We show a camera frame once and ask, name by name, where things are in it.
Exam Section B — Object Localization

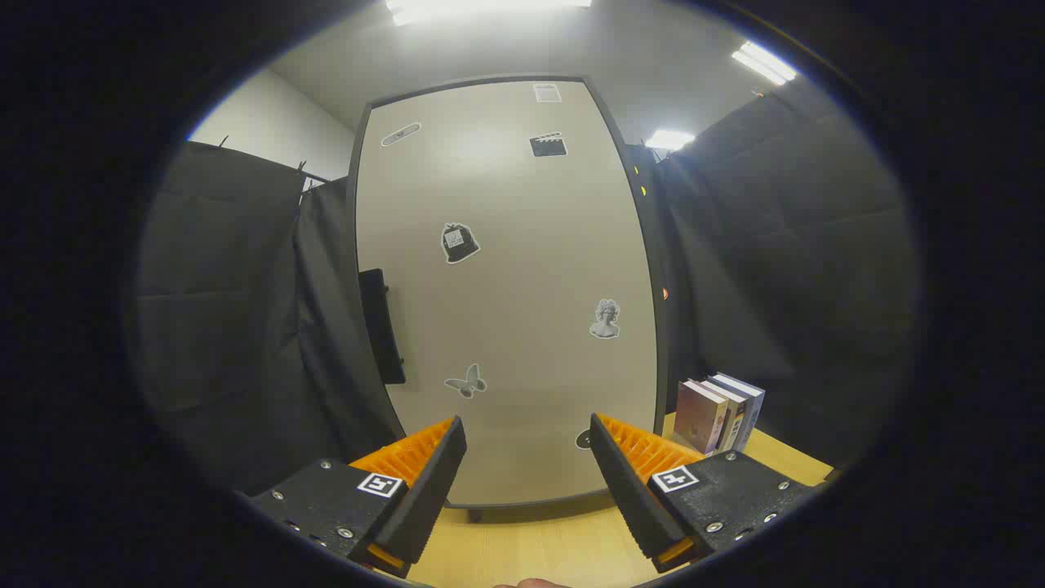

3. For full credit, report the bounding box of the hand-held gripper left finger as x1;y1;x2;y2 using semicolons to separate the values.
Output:
235;415;468;581

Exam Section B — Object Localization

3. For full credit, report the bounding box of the grey blue cover book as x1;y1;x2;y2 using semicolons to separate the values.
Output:
712;372;767;452

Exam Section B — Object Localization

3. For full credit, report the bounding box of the black door handle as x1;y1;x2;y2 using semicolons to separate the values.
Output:
359;268;407;385

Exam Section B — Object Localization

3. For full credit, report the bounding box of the large ceiling light panel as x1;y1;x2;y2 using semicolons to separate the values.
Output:
385;0;594;27

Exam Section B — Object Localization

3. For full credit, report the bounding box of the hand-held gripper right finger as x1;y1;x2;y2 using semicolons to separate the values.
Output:
589;412;819;574

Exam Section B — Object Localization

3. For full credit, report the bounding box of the long ceiling light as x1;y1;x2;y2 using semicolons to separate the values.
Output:
731;41;798;87

